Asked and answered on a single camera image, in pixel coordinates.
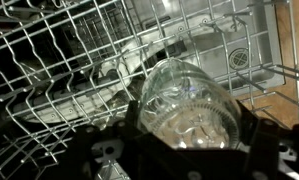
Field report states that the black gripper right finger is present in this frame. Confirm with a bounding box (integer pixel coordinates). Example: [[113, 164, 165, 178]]
[[236, 99, 281, 180]]

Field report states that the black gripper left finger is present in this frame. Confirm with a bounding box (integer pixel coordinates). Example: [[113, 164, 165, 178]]
[[45, 99, 151, 180]]

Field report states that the clear drinking glass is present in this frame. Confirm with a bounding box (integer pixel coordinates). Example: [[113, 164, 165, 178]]
[[137, 58, 243, 150]]

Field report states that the wire dishwasher rack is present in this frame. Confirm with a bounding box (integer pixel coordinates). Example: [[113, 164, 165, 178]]
[[0, 0, 299, 180]]

